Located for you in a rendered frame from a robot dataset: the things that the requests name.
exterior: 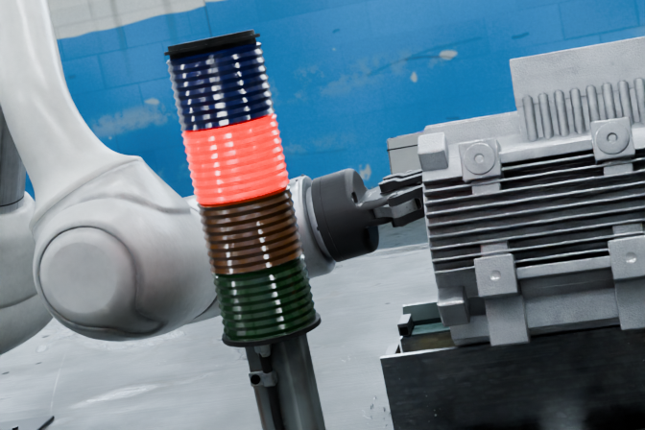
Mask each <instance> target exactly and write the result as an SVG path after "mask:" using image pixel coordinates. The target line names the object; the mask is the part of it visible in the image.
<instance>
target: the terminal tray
mask: <svg viewBox="0 0 645 430"><path fill-rule="evenodd" d="M510 67H511V74H512V81H513V88H514V100H515V106H516V108H517V115H518V122H519V128H520V135H521V140H525V139H528V140H529V141H536V140H538V138H539V137H543V136H544V138H546V139H550V138H552V137H553V136H554V135H556V134H559V135H560V136H568V135H569V134H570V133H571V132H574V131H575V132H576V133H578V134H582V133H584V132H585V131H586V130H590V127H589V123H591V122H596V121H602V120H609V119H614V118H620V117H627V116H629V117H630V119H631V125H633V124H634V123H635V122H640V123H642V124H645V109H644V101H645V36H642V37H636V38H630V39H625V40H619V41H614V42H608V43H602V44H597V45H591V46H586V47H580V48H574V49H568V50H563V51H558V52H552V53H546V54H540V55H535V56H530V57H524V58H518V59H512V60H510Z"/></svg>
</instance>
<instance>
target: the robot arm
mask: <svg viewBox="0 0 645 430"><path fill-rule="evenodd" d="M26 170H27V173H28V175H29V177H30V180H31V182H32V185H33V188H34V190H35V196H36V201H34V200H33V199H32V197H31V196H30V195H29V194H28V193H27V192H25V182H26ZM289 181H290V182H289V183H288V184H290V185H291V188H290V191H291V192H292V194H293V195H292V200H293V201H294V209H295V210H296V213H295V215H296V216H297V218H298V219H297V224H298V225H299V233H300V238H299V239H300V240H301V242H302V245H301V247H302V248H303V250H304V252H303V253H304V254H305V256H304V260H305V262H306V267H305V268H306V269H307V270H308V274H307V275H308V277H309V278H310V279H311V278H314V277H318V276H321V275H327V274H330V273H331V272H332V271H333V270H334V268H335V265H336V262H342V261H346V260H349V259H351V258H355V257H358V256H362V255H365V254H369V253H372V252H375V251H376V250H377V248H378V244H379V231H378V226H380V225H385V224H387V223H392V226H393V227H405V226H406V225H408V224H409V223H412V222H413V221H416V220H418V219H421V218H423V217H425V211H424V201H423V187H422V170H421V169H420V170H413V171H412V170H410V171H407V173H405V174H402V173H397V174H393V175H389V176H386V177H385V178H383V181H382V182H380V183H378V184H379V186H377V187H375V188H373V189H371V190H369V189H368V188H367V187H366V186H365V185H364V182H363V180H362V178H361V177H360V175H359V174H358V173H357V172H356V171H355V170H353V169H345V170H342V171H339V172H336V173H333V174H329V175H326V176H323V177H319V178H316V179H313V180H311V179H310V178H308V177H307V176H305V175H304V174H302V175H301V177H298V178H294V179H289ZM196 197H197V196H196V195H193V196H189V197H185V198H182V197H181V196H180V195H179V194H178V193H176V192H175V191H174V190H173V189H172V188H171V187H170V186H169V185H168V184H167V183H166V182H164V181H163V180H162V179H161V178H160V177H159V176H158V175H157V174H156V173H155V172H154V171H153V170H152V169H151V168H150V167H149V166H148V165H147V164H146V163H145V161H144V160H143V159H142V157H140V156H135V155H121V154H118V153H115V152H114V151H112V150H111V149H109V148H108V147H106V146H105V145H104V144H103V143H102V142H101V141H100V140H99V139H98V138H97V137H96V136H95V135H94V133H93V132H92V131H91V130H90V128H89V127H88V126H87V124H86V123H85V121H84V119H83V118H82V116H81V115H80V114H79V112H78V110H77V108H76V106H75V104H74V102H73V100H72V98H71V96H70V93H69V91H68V88H67V84H66V81H65V78H64V75H63V70H62V65H61V61H60V52H59V48H58V44H57V39H56V34H55V30H54V25H53V20H52V16H51V12H50V7H49V2H48V0H0V356H1V355H3V354H5V353H6V352H8V351H10V350H12V349H14V348H16V347H18V346H20V345H22V344H24V343H25V342H27V341H28V340H30V339H32V338H33V337H34V336H35V335H36V334H37V333H38V332H40V331H41V330H42V329H43V328H44V327H45V326H46V325H47V324H48V323H49V322H50V321H51V320H52V319H53V318H55V319H56V320H57V321H58V322H59V323H61V324H62V325H64V326H65V327H66V328H68V329H70V330H72V331H73V332H75V333H78V334H80V335H83V336H85V337H87V338H91V339H95V340H101V341H108V342H129V341H138V340H145V339H150V338H153V337H157V336H160V335H164V334H167V333H169V332H172V331H174V330H176V329H178V328H180V327H182V326H184V325H187V324H191V323H198V322H201V321H205V320H208V319H212V318H215V317H218V316H221V315H220V313H221V310H220V308H219V301H218V300H217V293H216V292H215V288H216V286H215V285H214V283H213V280H214V277H213V276H212V275H211V274H212V272H211V271H210V269H211V265H210V264H209V256H208V255H207V251H208V249H207V248H206V246H205V243H206V241H205V240H204V239H203V237H204V233H203V231H202V228H203V225H202V224H201V222H200V220H201V216H200V215H199V209H198V207H197V202H196Z"/></svg>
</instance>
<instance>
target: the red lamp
mask: <svg viewBox="0 0 645 430"><path fill-rule="evenodd" d="M275 118H276V115H275V114H272V115H270V116H267V117H264V118H261V119H257V120H254V121H250V122H247V123H242V124H238V125H233V126H229V127H224V128H219V129H214V130H208V131H194V132H183V133H182V137H183V138H184V140H183V144H184V145H185V147H186V148H185V152H186V153H187V161H188V162H189V167H188V168H189V170H190V171H191V175H190V177H191V178H192V180H193V182H192V185H193V186H194V188H195V190H194V194H195V195H196V196H197V197H196V202H197V203H202V204H215V203H229V202H235V201H241V200H244V199H249V198H253V197H257V196H261V195H265V194H268V193H271V192H274V191H276V190H279V189H281V188H283V187H285V186H286V185H287V184H288V183H289V182H290V181H289V180H288V178H287V177H288V172H287V171H286V163H285V162H284V157H285V156H284V154H283V153H282V151H283V148H282V146H281V145H280V143H281V139H280V137H279V133H280V131H279V130H278V128H277V125H278V123H277V122H276V120H275Z"/></svg>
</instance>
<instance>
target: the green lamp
mask: <svg viewBox="0 0 645 430"><path fill-rule="evenodd" d="M304 256H305V254H304V253H303V254H302V255H301V256H300V257H298V258H297V259H295V260H293V261H291V262H289V263H286V264H284V265H281V266H277V267H274V268H271V269H268V270H264V271H259V272H254V273H248V274H242V275H217V274H215V273H212V274H211V275H212V276H213V277H214V280H213V283H214V285H215V286H216V288H215V292H216V293H217V300H218V301H219V308H220V310H221V313H220V315H221V317H222V318H223V319H222V324H223V325H224V332H225V333H226V337H227V338H228V339H230V340H233V341H257V340H264V339H270V338H273V337H278V336H282V335H285V334H289V333H292V332H295V331H297V330H300V329H302V328H304V327H305V326H307V325H309V324H311V323H312V322H313V321H314V320H315V319H316V309H315V308H314V305H315V302H314V301H313V300H312V298H313V294H312V293H311V285H310V284H309V280H310V278H309V277H308V275H307V274H308V270H307V269H306V268H305V267H306V262H305V260H304Z"/></svg>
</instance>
